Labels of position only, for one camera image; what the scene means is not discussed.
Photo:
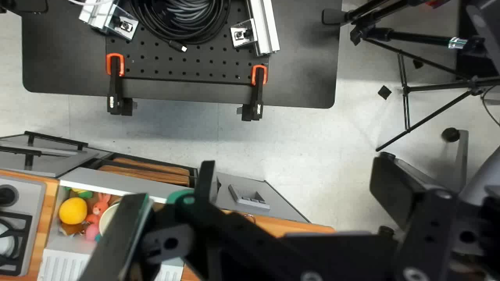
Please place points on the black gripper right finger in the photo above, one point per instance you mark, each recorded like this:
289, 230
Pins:
422, 211

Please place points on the left orange black clamp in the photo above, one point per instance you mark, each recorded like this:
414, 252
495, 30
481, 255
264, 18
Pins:
117, 104

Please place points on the yellow toy ball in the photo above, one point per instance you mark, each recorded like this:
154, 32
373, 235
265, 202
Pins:
72, 211

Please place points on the silver aluminium bracket right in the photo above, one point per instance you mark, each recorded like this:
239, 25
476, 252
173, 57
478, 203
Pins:
257, 30

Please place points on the silver aluminium bracket left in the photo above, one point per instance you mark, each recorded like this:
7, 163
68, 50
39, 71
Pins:
107, 18

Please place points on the silver aluminium bracket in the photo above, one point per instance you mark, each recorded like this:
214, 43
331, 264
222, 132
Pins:
257, 30
107, 18

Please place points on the right orange black clamp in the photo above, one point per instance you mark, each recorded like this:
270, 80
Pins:
257, 80

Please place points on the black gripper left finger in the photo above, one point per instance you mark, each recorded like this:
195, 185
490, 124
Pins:
114, 252

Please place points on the black camera tripod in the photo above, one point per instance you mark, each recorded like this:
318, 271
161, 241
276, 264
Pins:
364, 21

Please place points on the wooden toy kitchen counter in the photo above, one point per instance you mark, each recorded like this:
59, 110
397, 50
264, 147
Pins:
275, 227

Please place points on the toy stove burner panel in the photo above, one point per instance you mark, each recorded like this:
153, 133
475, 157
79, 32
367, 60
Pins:
20, 203

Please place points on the orange black clamp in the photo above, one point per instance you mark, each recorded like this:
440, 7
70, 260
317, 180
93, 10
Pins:
117, 104
257, 80

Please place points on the grey sink basin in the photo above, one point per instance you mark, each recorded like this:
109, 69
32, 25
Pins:
253, 197

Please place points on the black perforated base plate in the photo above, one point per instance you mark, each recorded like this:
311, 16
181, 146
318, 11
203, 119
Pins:
62, 55

